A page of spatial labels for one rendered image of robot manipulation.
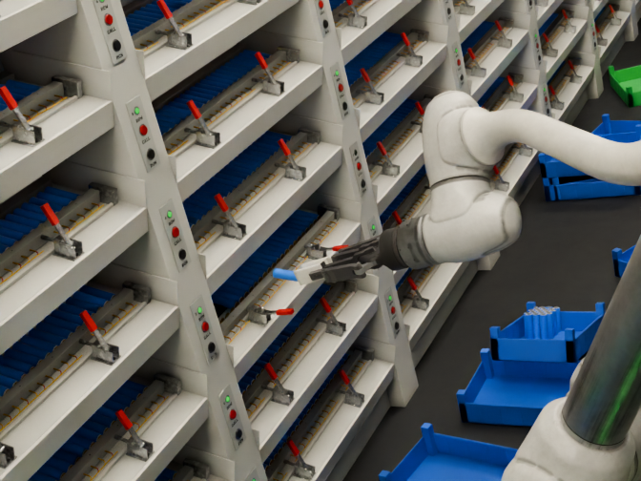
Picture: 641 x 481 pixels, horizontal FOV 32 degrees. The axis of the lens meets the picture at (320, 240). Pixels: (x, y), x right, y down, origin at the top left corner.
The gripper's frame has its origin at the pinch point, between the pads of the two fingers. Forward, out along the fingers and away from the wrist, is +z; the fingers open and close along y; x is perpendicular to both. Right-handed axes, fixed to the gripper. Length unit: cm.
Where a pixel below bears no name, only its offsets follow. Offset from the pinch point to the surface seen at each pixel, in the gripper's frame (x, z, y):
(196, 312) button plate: -6.0, 12.2, 20.3
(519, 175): 46, 25, -154
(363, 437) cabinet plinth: 55, 31, -30
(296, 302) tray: 10.1, 16.7, -12.0
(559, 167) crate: 50, 15, -163
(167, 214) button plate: -24.5, 7.5, 19.9
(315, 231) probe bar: 4.0, 19.8, -33.7
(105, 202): -31.4, 12.8, 26.1
